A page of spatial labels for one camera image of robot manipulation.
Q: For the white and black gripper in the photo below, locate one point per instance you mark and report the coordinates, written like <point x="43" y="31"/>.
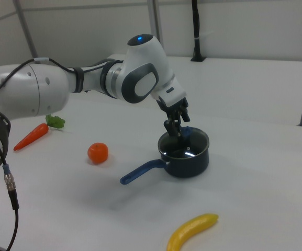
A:
<point x="171" y="91"/>

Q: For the glass lid with blue knob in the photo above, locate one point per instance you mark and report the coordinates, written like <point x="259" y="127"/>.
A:
<point x="190" y="146"/>

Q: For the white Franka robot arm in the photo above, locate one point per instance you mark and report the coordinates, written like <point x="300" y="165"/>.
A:
<point x="145" y="60"/>

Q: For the dark blue saucepan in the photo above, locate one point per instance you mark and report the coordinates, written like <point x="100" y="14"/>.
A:
<point x="187" y="167"/>

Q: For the orange toy mandarin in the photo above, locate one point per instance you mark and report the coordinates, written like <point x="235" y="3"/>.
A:
<point x="97" y="153"/>

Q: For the yellow toy banana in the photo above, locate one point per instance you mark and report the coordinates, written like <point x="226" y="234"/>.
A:
<point x="190" y="227"/>

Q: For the toy carrot with green leaves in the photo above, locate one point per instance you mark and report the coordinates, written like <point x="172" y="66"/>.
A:
<point x="33" y="136"/>

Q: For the black camera pole with base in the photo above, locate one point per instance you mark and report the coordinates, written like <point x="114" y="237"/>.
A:
<point x="197" y="26"/>

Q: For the grey metal partition post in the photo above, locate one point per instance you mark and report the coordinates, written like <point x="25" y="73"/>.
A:
<point x="25" y="26"/>
<point x="156" y="21"/>

